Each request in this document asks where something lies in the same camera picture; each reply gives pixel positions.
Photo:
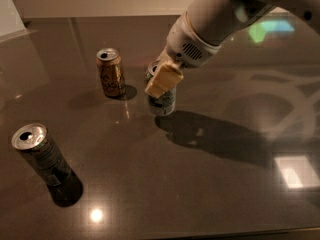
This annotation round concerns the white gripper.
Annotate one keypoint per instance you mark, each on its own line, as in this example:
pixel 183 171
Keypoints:
pixel 185 44

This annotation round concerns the orange soda can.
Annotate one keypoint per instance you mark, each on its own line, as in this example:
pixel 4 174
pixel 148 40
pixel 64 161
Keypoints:
pixel 111 73

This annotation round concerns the silver green 7up can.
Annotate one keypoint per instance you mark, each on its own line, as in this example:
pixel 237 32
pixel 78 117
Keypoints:
pixel 164 105

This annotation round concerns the tall dark slim can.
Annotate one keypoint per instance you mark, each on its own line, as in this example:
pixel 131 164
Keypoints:
pixel 34 143

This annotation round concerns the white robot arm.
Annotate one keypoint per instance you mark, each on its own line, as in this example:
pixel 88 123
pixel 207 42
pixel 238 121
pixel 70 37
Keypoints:
pixel 198 34

